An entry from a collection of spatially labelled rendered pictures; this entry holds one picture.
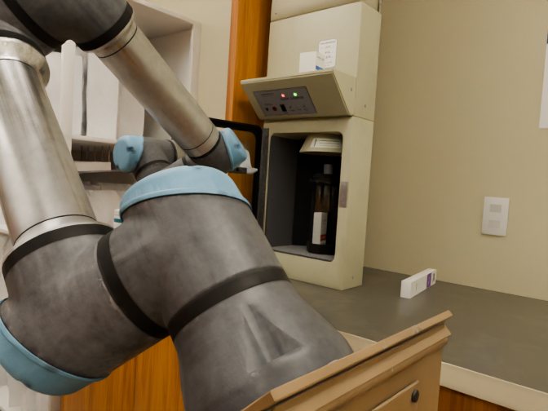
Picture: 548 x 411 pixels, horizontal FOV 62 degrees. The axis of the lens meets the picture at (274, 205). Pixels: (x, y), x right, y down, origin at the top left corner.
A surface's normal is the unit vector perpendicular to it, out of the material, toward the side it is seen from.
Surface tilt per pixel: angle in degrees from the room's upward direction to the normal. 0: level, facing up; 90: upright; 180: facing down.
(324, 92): 135
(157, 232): 70
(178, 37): 90
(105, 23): 116
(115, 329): 108
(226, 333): 53
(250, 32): 90
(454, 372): 90
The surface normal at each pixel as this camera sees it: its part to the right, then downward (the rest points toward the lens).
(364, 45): 0.76, 0.08
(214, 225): 0.19, -0.54
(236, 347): -0.29, -0.60
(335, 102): -0.50, 0.70
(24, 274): -0.36, -0.23
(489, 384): -0.65, 0.00
